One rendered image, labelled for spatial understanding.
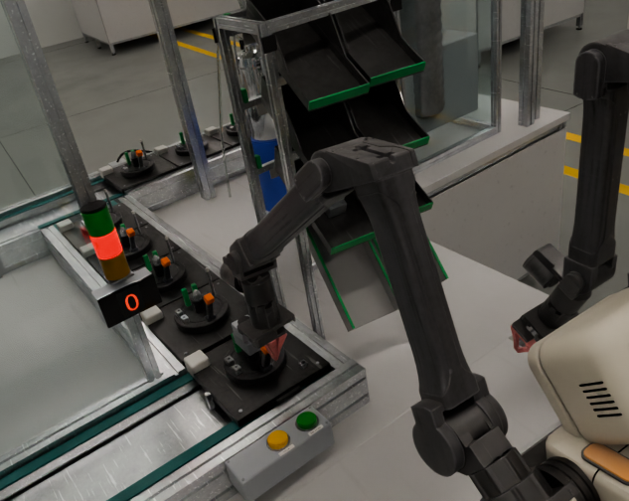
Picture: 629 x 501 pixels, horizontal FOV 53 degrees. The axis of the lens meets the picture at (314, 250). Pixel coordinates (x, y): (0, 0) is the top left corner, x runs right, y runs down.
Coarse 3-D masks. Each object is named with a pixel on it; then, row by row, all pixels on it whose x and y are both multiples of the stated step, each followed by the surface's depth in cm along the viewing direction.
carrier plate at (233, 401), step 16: (288, 336) 148; (208, 352) 147; (224, 352) 146; (288, 352) 143; (304, 352) 142; (208, 368) 142; (288, 368) 138; (304, 368) 137; (320, 368) 137; (208, 384) 138; (224, 384) 137; (272, 384) 135; (288, 384) 134; (304, 384) 135; (224, 400) 133; (240, 400) 132; (256, 400) 131; (272, 400) 131; (240, 416) 128; (256, 416) 130
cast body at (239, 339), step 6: (240, 318) 135; (246, 318) 135; (234, 324) 135; (234, 330) 136; (234, 336) 138; (240, 336) 134; (240, 342) 136; (246, 342) 134; (246, 348) 134; (252, 348) 135
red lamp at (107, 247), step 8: (112, 232) 120; (96, 240) 119; (104, 240) 119; (112, 240) 120; (96, 248) 120; (104, 248) 120; (112, 248) 121; (120, 248) 123; (104, 256) 121; (112, 256) 121
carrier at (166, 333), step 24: (192, 288) 160; (216, 288) 169; (144, 312) 161; (168, 312) 163; (192, 312) 158; (216, 312) 157; (240, 312) 158; (168, 336) 154; (192, 336) 153; (216, 336) 152
